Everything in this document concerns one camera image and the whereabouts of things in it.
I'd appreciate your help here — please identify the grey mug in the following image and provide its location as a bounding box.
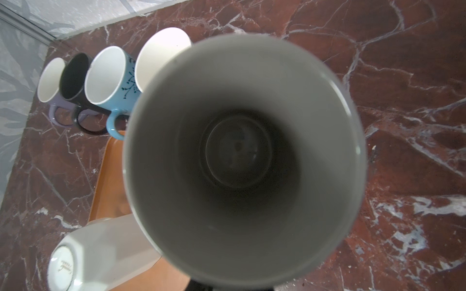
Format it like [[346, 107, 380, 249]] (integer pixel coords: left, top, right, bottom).
[[123, 33, 367, 291]]

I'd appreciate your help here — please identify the large light blue mug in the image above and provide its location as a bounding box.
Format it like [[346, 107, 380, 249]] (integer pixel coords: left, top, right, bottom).
[[135, 27, 192, 92]]

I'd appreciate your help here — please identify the small blue mug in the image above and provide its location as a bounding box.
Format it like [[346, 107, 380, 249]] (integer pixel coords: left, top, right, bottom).
[[84, 46, 141, 140]]

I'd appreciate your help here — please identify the black mug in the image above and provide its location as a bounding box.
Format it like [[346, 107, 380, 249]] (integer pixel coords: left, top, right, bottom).
[[59, 53, 110, 136]]

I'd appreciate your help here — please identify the white faceted mug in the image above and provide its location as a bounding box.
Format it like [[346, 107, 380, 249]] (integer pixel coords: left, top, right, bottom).
[[47, 214, 161, 291]]

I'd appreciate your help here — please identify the lavender purple mug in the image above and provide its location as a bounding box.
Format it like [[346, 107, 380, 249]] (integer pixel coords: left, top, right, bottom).
[[37, 58, 75, 128]]

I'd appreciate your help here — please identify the orange brown tray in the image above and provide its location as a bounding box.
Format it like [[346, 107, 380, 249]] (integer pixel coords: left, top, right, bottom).
[[89, 138, 189, 291]]

